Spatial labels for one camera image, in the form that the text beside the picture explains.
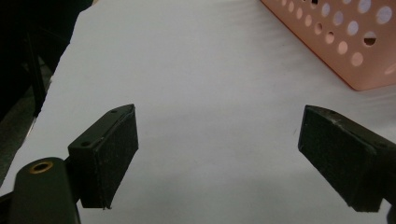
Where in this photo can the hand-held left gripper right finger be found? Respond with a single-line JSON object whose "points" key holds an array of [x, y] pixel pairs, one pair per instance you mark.
{"points": [[342, 155]]}

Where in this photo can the pink perforated plastic basket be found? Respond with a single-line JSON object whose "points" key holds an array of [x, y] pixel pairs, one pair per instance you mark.
{"points": [[348, 40]]}

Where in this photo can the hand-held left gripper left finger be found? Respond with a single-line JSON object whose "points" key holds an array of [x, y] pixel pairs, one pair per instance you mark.
{"points": [[104, 155]]}

